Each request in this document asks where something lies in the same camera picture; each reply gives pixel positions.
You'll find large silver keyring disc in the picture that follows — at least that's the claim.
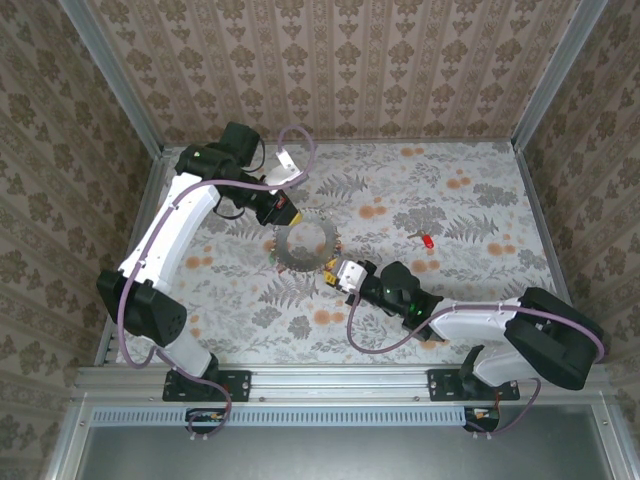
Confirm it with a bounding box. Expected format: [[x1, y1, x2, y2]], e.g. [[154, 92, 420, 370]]
[[272, 211, 339, 275]]

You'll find floral patterned tablecloth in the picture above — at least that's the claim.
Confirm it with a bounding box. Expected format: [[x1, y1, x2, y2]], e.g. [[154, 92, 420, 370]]
[[115, 142, 569, 366]]

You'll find grey metal base panel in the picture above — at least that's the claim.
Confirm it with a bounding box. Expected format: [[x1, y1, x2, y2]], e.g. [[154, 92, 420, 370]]
[[44, 399, 640, 480]]

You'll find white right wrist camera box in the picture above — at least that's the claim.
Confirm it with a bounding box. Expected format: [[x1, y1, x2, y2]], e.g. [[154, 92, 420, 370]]
[[335, 258, 370, 293]]

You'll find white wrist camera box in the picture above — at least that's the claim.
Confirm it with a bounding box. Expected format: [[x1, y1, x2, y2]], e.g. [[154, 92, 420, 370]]
[[264, 149, 307, 190], [335, 258, 370, 293]]

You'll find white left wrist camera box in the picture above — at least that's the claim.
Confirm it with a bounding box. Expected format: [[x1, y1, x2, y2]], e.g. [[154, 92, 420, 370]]
[[264, 149, 307, 190]]

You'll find thin black left gripper cable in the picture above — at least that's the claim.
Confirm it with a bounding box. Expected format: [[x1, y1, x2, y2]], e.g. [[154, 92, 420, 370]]
[[215, 134, 267, 220]]

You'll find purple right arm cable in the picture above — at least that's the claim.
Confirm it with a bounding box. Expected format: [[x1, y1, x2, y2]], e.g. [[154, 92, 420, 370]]
[[346, 292, 606, 441]]

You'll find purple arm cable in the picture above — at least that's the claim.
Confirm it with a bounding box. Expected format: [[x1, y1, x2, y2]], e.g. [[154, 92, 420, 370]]
[[119, 124, 317, 445], [346, 292, 606, 441]]

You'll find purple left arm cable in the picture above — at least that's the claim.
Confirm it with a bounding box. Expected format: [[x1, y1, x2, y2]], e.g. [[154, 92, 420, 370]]
[[119, 124, 317, 445]]

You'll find wide aluminium base rail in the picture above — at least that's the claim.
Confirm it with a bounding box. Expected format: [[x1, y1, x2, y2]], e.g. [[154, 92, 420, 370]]
[[74, 364, 609, 401]]

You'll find aluminium frame rail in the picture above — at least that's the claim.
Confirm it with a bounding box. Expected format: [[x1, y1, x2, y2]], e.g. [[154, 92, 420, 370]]
[[94, 147, 171, 366], [513, 143, 576, 321]]

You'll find white slotted cable duct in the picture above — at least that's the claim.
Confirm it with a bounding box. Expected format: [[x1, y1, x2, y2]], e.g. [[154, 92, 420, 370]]
[[92, 405, 469, 427]]

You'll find black connector with wires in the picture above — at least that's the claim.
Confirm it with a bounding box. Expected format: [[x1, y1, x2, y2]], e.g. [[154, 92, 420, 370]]
[[462, 405, 502, 434], [184, 407, 227, 435]]

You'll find aluminium frame post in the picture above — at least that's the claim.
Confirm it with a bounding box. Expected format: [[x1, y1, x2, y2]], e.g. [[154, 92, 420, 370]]
[[512, 0, 609, 151], [58, 0, 166, 157]]

